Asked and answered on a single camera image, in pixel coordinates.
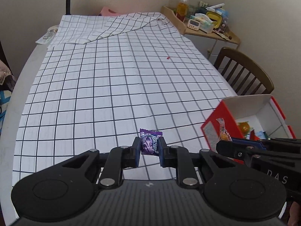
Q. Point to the braised egg packet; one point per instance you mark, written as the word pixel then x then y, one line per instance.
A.
pixel 244 127

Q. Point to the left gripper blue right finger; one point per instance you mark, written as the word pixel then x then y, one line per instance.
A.
pixel 167 154

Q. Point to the white digital timer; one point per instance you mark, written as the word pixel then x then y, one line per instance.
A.
pixel 193 24

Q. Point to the person right hand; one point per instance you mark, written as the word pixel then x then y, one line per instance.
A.
pixel 294 215

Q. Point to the brown wooden chair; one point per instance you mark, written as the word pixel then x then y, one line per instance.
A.
pixel 244 75

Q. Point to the paper items on table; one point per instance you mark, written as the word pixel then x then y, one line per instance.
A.
pixel 48 36

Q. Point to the grey wooden cabinet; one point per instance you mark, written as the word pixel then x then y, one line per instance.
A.
pixel 208 44

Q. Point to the purple candy packet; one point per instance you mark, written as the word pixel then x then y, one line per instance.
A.
pixel 149 141

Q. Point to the red white cardboard box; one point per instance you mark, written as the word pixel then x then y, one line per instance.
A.
pixel 251 117

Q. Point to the light blue snack packet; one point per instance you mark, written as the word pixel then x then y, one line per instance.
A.
pixel 261 135

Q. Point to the yellow tissue box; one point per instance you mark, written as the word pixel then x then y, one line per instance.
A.
pixel 215 18

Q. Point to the white black checkered tablecloth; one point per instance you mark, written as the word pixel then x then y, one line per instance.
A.
pixel 103 79

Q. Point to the white tissue pack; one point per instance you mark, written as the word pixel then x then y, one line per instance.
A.
pixel 207 25

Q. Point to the small pink snack packet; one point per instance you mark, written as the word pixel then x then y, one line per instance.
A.
pixel 223 133

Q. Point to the orange drink bottle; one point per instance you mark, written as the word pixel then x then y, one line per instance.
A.
pixel 182 9

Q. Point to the pink box on table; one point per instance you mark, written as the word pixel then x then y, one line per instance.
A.
pixel 106 11

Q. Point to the red yellow chips bag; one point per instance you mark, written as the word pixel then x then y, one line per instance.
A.
pixel 253 136

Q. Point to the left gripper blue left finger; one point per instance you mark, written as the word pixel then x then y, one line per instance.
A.
pixel 131 154

